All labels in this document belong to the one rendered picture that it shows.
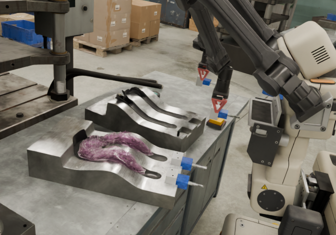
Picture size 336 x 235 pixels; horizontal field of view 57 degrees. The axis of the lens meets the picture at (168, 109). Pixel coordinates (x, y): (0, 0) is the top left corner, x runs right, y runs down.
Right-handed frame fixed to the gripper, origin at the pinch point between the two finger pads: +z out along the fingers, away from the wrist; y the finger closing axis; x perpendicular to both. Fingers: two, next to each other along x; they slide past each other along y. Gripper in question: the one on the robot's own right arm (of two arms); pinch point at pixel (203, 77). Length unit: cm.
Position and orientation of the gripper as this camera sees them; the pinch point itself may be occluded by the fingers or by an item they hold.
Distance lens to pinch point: 178.7
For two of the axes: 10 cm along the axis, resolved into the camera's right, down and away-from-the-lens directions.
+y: -3.3, 3.6, -8.7
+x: 9.3, 2.6, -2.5
